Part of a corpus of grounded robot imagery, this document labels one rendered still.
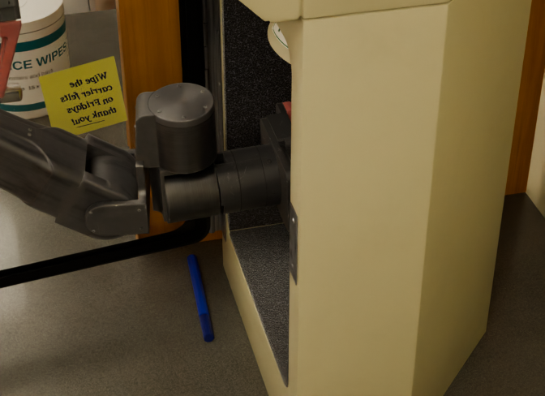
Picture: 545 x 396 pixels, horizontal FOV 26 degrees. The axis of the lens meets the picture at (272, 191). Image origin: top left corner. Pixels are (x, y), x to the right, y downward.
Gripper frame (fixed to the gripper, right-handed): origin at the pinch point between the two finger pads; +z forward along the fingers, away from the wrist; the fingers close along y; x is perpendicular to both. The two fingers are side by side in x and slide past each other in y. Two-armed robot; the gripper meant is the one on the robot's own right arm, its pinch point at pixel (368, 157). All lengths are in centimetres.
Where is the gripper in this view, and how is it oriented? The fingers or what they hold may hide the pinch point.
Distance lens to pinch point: 111.0
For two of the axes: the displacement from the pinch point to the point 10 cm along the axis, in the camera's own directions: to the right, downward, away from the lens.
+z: 9.7, -1.7, 1.8
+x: 0.3, 8.1, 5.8
